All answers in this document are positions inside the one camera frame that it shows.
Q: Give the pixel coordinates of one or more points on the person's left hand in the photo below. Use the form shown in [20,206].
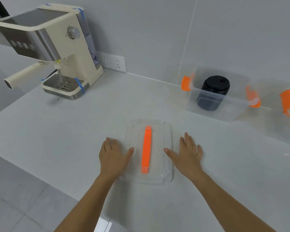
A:
[112,159]

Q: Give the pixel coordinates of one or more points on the person's right hand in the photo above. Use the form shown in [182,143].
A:
[188,159]

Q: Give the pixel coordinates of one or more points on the stack of black lids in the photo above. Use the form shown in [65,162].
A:
[213,94]

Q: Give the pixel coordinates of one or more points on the person's right forearm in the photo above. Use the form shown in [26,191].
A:
[229,205]

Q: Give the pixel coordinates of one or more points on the person's left forearm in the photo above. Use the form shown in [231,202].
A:
[84,205]

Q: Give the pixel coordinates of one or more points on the cream water dispenser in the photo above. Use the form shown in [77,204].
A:
[62,45]

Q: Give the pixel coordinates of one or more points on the white wall socket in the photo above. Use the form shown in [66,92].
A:
[113,61]

